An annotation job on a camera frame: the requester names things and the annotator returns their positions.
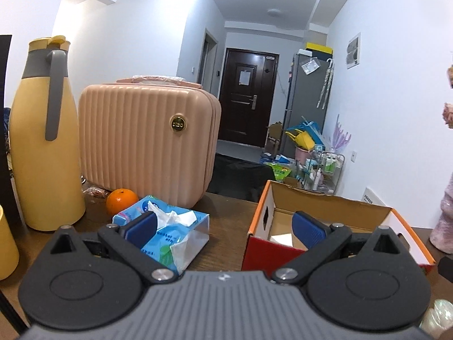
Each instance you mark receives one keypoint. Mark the white wall electric panel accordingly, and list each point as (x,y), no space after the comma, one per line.
(353,50)

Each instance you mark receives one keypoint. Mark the purple wall decoration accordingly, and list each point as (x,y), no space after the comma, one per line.
(341,136)

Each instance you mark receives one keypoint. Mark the dark brown entrance door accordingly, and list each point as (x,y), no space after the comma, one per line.
(247,106)

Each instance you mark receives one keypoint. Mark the green printed bag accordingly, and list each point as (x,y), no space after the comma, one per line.
(279,170)

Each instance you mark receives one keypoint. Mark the yellow plastic dustpan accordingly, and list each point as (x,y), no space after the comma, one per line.
(300,139)

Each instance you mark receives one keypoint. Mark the dark furniture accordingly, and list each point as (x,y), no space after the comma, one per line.
(7,198)

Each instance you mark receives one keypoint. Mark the white paper piece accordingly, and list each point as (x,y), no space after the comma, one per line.
(279,239)

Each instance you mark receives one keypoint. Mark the pink textured vase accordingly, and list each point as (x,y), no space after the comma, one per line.
(444,219)

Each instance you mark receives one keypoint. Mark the grey refrigerator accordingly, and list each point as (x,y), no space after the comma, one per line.
(304,92)

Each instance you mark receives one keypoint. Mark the brown snack wrapper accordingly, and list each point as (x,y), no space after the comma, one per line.
(95,192)

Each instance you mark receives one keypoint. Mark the pink bucket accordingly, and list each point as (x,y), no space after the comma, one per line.
(302,153)

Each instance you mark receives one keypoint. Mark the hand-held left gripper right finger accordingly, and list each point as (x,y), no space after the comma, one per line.
(308,232)

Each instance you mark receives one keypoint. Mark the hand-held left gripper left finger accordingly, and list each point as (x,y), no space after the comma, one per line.
(141,228)

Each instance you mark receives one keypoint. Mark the white paper notice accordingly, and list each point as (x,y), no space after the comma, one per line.
(245,77)

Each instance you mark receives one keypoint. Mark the open brown cardboard box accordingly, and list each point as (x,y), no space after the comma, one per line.
(274,134)

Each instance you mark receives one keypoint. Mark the black bag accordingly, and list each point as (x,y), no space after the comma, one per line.
(240,177)

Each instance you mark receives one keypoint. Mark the yellow cup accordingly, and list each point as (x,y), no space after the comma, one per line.
(5,248)

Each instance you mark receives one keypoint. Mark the small round ceiling light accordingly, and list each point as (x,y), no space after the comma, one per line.
(274,12)

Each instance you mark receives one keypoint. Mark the bunch of dried pink roses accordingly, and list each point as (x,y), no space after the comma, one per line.
(448,113)

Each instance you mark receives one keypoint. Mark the light blue tissue pack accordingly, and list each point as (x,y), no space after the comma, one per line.
(191,230)

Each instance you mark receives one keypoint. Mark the pink ribbed suitcase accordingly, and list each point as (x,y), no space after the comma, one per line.
(141,131)

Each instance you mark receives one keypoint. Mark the orange fruit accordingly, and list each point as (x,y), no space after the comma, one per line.
(120,200)

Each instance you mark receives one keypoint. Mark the yellow and black box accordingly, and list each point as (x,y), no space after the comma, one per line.
(318,46)

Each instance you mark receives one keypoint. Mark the pale shiny soft cloth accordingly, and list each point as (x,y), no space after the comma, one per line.
(439,318)

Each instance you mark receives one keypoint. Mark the yellow thermos jug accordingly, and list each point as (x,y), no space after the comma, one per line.
(39,148)

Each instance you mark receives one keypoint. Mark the orange red cardboard box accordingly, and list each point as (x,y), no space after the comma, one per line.
(262,251)

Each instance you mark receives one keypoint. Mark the clear plastic bag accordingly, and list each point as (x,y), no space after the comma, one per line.
(309,65)

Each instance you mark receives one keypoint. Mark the folded pale umbrella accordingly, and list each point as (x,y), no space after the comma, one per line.
(327,85)

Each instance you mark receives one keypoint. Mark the grey side door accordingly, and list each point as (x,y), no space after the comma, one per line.
(208,60)

